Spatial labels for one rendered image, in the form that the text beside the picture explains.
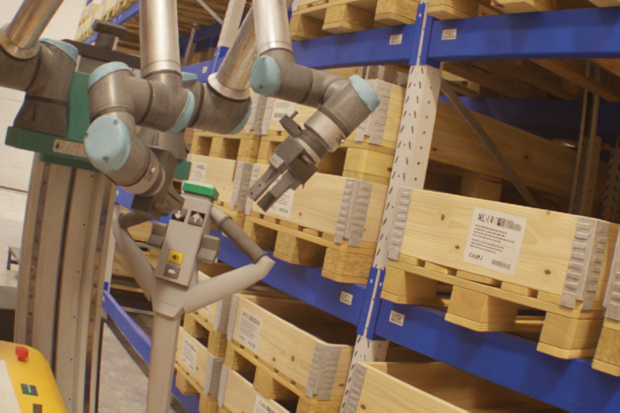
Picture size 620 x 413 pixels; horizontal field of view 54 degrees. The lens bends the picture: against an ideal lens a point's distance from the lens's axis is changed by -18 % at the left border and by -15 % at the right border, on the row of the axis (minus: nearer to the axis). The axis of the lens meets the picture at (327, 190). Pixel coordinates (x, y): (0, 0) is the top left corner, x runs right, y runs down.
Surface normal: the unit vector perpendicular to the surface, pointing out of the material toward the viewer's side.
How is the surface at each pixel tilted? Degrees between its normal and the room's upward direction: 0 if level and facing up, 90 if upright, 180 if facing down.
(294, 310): 90
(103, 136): 78
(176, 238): 74
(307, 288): 90
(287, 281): 90
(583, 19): 90
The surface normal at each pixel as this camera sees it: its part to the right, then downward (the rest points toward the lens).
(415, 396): -0.85, -0.17
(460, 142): 0.51, 0.10
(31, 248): 0.71, 0.14
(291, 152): -0.22, -0.33
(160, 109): 0.67, 0.36
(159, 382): -0.28, -0.07
